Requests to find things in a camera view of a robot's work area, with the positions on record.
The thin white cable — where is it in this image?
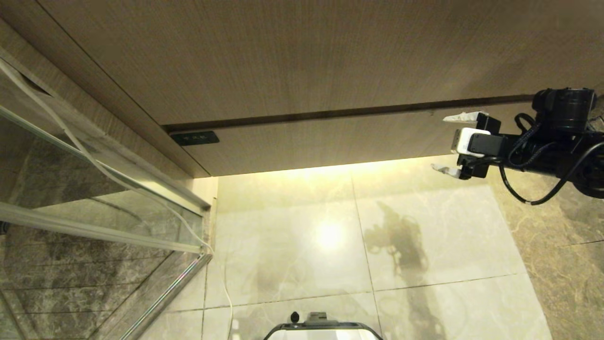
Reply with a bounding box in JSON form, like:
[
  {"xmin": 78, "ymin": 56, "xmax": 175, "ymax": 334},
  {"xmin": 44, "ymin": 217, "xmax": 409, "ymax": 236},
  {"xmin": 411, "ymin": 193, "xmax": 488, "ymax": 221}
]
[{"xmin": 0, "ymin": 59, "xmax": 234, "ymax": 340}]

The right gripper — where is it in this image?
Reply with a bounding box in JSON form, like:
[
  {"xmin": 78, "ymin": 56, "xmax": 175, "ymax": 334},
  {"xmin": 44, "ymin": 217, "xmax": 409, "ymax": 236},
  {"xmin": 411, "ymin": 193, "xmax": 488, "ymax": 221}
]
[{"xmin": 431, "ymin": 111, "xmax": 537, "ymax": 180}]

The black switch panel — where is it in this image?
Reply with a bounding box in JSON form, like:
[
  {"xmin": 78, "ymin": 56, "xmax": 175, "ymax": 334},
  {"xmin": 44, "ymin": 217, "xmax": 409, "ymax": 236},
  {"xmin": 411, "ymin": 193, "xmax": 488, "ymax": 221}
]
[{"xmin": 170, "ymin": 131, "xmax": 220, "ymax": 146}]

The wooden drawer front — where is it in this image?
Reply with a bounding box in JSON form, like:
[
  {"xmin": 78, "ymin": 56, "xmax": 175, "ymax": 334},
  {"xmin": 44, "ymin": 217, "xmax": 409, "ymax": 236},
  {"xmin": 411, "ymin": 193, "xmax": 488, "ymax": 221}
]
[{"xmin": 162, "ymin": 94, "xmax": 539, "ymax": 178}]

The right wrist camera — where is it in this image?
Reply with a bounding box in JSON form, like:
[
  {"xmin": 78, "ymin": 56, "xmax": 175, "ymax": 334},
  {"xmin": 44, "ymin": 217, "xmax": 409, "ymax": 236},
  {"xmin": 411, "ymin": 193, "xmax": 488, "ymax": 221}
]
[{"xmin": 451, "ymin": 127, "xmax": 504, "ymax": 158}]

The wooden vanity cabinet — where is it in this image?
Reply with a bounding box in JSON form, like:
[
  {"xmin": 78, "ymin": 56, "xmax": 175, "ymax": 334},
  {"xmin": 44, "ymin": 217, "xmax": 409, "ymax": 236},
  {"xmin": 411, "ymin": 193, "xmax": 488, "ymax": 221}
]
[{"xmin": 0, "ymin": 0, "xmax": 604, "ymax": 179}]

